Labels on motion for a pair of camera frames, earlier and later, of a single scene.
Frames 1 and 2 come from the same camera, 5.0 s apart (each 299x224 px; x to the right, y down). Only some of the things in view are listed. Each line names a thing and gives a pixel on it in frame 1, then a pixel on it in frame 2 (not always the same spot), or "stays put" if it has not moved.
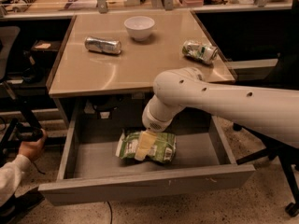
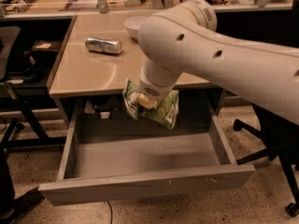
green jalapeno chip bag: x=164 y=149 → x=166 y=109
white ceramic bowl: x=139 y=27 stays put
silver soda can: x=105 y=46 stays put
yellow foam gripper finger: x=146 y=143 → x=146 y=102
